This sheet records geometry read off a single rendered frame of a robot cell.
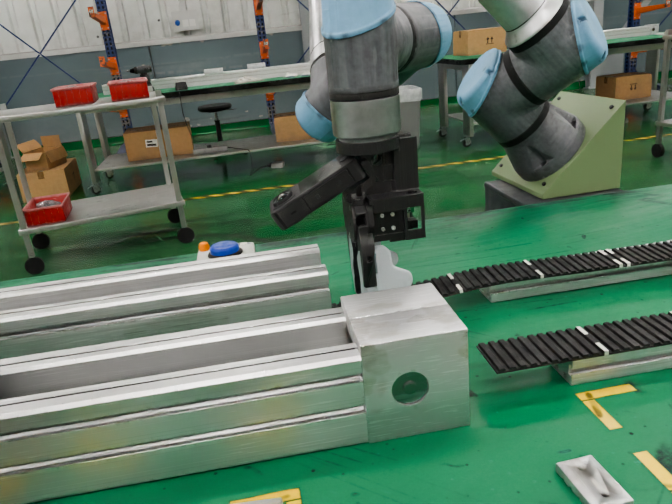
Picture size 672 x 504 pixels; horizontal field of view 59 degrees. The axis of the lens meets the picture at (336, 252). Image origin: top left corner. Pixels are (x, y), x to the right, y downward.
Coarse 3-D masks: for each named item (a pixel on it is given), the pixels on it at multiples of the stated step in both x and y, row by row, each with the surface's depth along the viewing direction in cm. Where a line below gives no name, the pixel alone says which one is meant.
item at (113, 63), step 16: (96, 0) 685; (64, 16) 689; (96, 16) 644; (112, 32) 709; (32, 48) 696; (112, 48) 704; (32, 64) 699; (112, 64) 692; (112, 80) 716; (128, 112) 741; (128, 128) 737
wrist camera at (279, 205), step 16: (336, 160) 67; (352, 160) 64; (320, 176) 66; (336, 176) 64; (352, 176) 65; (288, 192) 67; (304, 192) 65; (320, 192) 65; (336, 192) 65; (272, 208) 66; (288, 208) 65; (304, 208) 65; (288, 224) 66
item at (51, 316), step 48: (48, 288) 69; (96, 288) 70; (144, 288) 71; (192, 288) 65; (240, 288) 65; (288, 288) 66; (0, 336) 64; (48, 336) 63; (96, 336) 64; (144, 336) 65
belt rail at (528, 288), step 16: (592, 272) 74; (608, 272) 75; (624, 272) 76; (640, 272) 75; (656, 272) 76; (496, 288) 73; (512, 288) 74; (528, 288) 74; (544, 288) 74; (560, 288) 74; (576, 288) 75
